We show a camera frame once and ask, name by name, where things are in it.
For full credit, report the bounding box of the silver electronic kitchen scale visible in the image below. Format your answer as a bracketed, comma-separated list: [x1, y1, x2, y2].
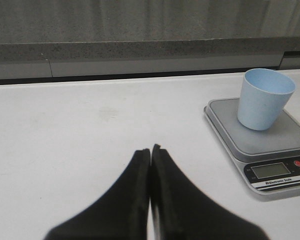
[204, 98, 300, 199]

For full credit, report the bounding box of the grey stone counter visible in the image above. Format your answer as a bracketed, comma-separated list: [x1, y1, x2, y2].
[0, 0, 300, 84]

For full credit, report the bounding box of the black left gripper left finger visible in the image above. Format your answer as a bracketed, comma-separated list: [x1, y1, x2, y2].
[45, 148, 151, 240]

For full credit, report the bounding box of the light blue plastic cup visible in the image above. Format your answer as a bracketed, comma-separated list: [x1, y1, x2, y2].
[237, 68, 296, 131]

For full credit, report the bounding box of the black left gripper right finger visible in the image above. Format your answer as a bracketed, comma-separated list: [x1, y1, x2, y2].
[150, 144, 267, 240]

